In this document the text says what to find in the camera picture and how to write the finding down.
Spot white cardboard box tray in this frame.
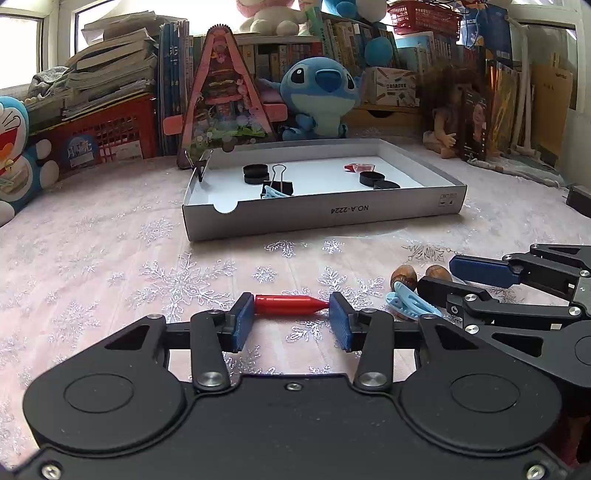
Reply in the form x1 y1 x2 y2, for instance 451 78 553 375
182 138 467 242

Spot Doraemon plush toy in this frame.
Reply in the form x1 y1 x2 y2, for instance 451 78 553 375
0 96 59 226

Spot red basket on shelf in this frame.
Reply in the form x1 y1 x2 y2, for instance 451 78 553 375
387 1 461 38

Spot row of upright books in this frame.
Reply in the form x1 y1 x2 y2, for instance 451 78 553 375
158 13 491 112

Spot smartphone showing woman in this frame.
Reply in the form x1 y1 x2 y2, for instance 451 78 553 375
459 89 488 161

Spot Stitch plush toy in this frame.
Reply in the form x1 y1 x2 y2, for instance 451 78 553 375
259 57 360 141

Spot red plastic crate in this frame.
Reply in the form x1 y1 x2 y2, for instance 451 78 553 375
30 94 159 177

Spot pink white bunny plush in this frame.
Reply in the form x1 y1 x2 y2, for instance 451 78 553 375
236 0 307 36

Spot brown haired doll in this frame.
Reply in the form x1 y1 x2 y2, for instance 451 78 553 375
418 65 486 159

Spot blue plush on shelf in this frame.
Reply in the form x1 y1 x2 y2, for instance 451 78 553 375
322 0 394 69

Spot large black binder clip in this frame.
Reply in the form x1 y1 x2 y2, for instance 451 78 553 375
263 164 294 196

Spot light blue hair clip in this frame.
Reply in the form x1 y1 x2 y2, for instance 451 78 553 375
386 281 444 320
260 185 290 199

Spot pink triangular miniature house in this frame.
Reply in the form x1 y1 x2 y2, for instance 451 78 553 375
162 24 288 170

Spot white charging cable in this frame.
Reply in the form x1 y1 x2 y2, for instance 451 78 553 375
466 156 562 188

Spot wooden drawer box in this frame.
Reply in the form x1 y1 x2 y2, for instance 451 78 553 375
342 104 422 131

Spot white patterned carton box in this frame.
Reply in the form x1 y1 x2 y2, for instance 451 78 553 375
366 67 420 107

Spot black power adapter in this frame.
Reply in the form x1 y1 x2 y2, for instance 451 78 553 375
566 185 591 218

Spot stack of books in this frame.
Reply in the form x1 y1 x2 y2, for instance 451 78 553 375
24 11 177 129

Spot red clear clip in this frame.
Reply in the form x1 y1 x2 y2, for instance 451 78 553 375
345 163 375 173

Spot small binder clip on tray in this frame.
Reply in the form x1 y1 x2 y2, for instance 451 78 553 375
184 149 213 182

